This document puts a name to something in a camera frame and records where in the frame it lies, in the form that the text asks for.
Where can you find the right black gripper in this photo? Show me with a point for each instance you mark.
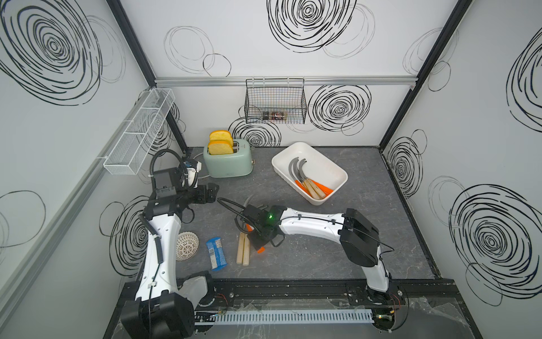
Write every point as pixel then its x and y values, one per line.
pixel 255 244

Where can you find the front yellow toast slice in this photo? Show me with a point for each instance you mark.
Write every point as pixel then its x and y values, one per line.
pixel 220 147

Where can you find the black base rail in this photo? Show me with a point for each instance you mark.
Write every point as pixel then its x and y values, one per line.
pixel 228 291

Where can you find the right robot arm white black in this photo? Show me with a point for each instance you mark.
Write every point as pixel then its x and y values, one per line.
pixel 358 237

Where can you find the white rectangular storage box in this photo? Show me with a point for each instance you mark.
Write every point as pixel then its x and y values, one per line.
pixel 318 167

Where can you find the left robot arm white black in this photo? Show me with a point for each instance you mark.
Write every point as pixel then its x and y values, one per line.
pixel 163 307

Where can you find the small jar in basket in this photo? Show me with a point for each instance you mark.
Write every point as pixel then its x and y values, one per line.
pixel 274 116

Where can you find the white mesh wall shelf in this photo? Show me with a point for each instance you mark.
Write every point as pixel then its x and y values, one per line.
pixel 133 146

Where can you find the yellow toast slice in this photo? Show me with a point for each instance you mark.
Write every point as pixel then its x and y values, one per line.
pixel 221 135
pixel 220 147

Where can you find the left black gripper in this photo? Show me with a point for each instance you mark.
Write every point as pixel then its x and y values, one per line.
pixel 201 198

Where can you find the white slotted cable duct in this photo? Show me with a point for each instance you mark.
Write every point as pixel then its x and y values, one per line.
pixel 285 317

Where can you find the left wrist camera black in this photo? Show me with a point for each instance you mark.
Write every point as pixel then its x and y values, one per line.
pixel 166 182

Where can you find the black wire wall basket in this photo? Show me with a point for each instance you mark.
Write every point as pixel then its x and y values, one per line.
pixel 275 94

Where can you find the white round sink strainer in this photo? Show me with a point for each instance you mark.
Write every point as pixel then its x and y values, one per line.
pixel 187 245

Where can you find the rear yellow toast slice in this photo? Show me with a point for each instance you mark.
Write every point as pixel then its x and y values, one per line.
pixel 221 135

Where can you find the mint green toaster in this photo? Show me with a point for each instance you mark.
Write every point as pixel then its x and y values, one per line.
pixel 237 164

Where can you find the blue snack packet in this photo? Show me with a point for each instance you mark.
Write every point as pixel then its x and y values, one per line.
pixel 216 253

